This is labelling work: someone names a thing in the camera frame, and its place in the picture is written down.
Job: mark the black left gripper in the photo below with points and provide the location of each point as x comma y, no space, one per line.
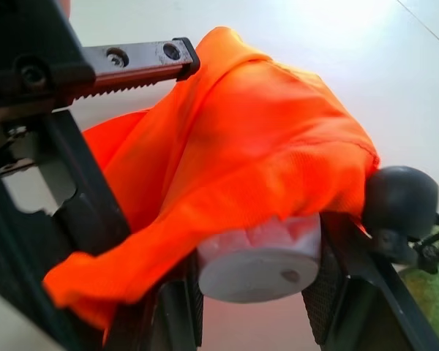
29,62

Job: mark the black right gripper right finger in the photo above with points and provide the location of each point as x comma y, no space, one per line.
355,311

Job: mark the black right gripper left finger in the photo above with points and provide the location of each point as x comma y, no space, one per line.
179,321

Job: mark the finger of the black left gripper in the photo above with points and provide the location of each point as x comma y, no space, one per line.
84,204

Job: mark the white plastic tube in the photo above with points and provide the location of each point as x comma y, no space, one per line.
256,270

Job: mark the orange fabric pouch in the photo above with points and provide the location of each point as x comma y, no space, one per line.
241,157

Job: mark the green fabric pouch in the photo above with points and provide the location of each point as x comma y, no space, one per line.
435,300

